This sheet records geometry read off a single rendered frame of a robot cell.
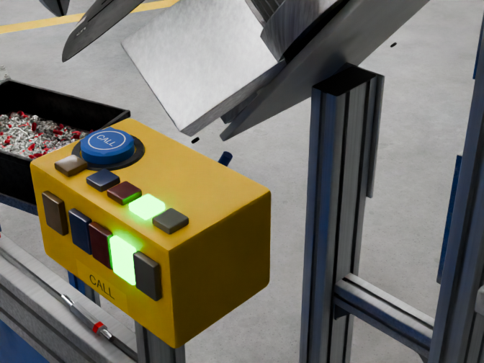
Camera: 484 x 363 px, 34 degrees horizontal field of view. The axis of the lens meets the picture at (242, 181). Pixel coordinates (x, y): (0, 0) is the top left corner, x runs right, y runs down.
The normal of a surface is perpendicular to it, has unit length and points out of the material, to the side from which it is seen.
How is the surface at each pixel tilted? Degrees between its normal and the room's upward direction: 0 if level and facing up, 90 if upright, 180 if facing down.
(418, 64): 0
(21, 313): 90
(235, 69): 55
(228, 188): 0
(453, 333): 90
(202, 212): 0
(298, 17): 84
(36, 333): 90
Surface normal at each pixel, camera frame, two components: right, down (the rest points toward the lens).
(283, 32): -0.71, 0.41
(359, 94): 0.72, 0.37
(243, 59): -0.12, -0.04
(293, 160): -0.01, -0.84
